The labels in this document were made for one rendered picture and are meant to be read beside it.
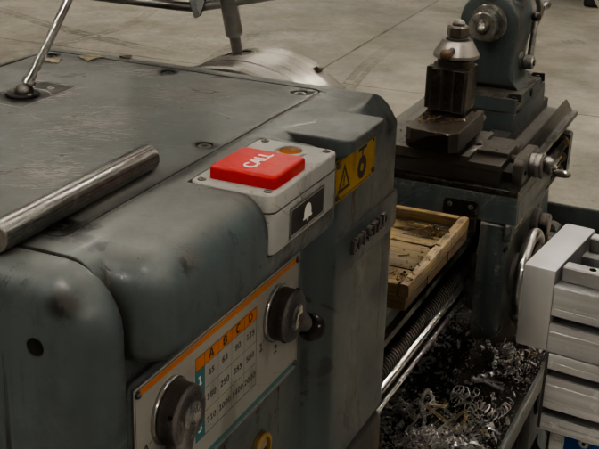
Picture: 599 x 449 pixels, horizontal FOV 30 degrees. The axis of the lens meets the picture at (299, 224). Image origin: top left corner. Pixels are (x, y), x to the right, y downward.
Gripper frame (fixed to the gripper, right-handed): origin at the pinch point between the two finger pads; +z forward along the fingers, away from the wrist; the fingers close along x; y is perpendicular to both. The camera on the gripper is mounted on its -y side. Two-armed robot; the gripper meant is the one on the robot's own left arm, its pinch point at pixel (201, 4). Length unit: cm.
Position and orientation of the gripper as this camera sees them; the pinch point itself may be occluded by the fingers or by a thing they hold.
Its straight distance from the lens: 143.3
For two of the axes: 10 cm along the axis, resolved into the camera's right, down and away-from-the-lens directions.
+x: -0.9, 3.1, -9.5
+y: -9.9, 1.1, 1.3
